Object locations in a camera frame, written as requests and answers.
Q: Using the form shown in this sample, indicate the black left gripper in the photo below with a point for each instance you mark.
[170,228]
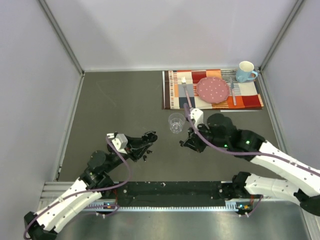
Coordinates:
[136,148]

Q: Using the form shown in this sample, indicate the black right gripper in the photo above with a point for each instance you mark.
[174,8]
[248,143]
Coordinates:
[193,141]

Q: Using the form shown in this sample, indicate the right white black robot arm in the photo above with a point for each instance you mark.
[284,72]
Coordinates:
[300,183]

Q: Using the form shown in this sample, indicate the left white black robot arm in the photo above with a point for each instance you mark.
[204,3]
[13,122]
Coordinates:
[91,185]

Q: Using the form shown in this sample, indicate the clear plastic cup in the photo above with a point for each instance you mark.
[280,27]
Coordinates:
[176,122]

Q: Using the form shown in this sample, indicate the colourful patchwork placemat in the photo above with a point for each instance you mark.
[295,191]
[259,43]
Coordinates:
[174,98]

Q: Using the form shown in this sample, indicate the pink polka-dot plate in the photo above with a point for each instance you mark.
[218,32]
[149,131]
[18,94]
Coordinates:
[213,90]

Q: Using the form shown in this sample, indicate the light blue mug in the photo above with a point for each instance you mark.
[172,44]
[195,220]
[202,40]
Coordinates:
[246,72]

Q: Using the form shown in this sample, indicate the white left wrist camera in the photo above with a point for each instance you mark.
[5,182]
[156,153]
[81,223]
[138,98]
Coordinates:
[117,141]

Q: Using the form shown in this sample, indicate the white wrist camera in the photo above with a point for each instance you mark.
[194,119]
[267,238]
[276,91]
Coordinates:
[197,116]
[117,141]

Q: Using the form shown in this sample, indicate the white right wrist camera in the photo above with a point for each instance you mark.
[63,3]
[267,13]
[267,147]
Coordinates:
[197,116]

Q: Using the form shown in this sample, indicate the pink-handled metal fork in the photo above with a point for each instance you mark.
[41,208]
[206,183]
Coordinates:
[184,85]

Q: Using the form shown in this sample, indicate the pink-handled metal knife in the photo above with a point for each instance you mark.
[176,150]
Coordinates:
[232,87]

